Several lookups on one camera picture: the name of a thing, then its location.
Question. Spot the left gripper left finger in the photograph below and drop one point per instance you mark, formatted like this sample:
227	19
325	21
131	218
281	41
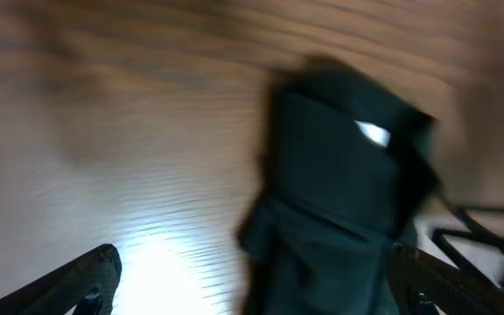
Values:
86	285

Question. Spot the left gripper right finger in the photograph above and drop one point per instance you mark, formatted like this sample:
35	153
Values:
422	284

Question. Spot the black t-shirt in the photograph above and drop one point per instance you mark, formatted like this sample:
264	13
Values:
344	175

